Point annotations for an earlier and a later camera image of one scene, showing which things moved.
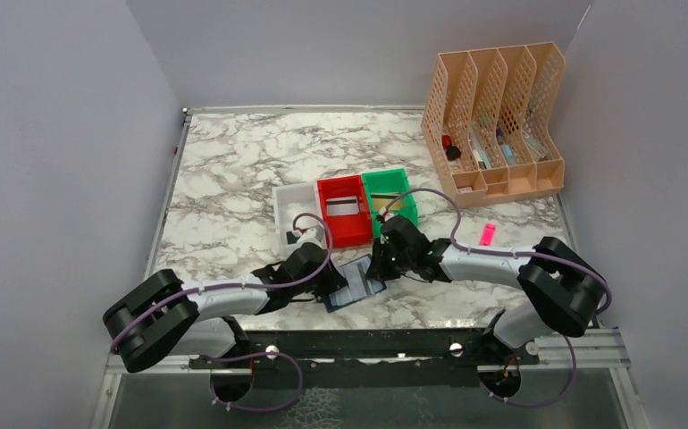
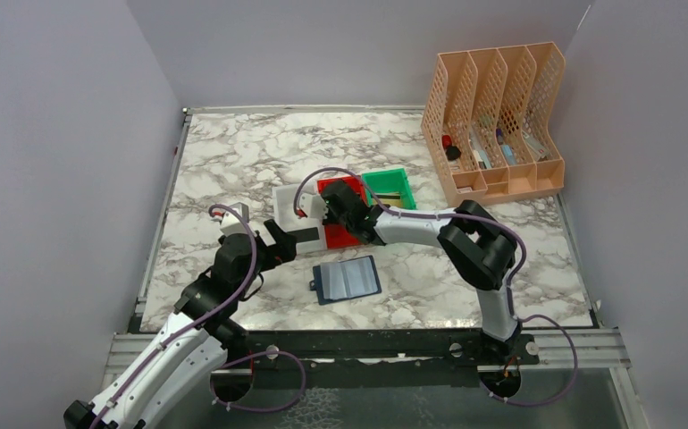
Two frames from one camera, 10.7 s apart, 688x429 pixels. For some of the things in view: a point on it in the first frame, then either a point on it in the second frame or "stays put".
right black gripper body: x=397 y=264 to x=332 y=220
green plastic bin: x=390 y=181 stays put
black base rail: x=465 y=347 stays put
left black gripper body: x=320 y=285 to x=263 y=264
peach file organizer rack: x=489 y=122 stays put
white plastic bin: x=289 y=201 stays put
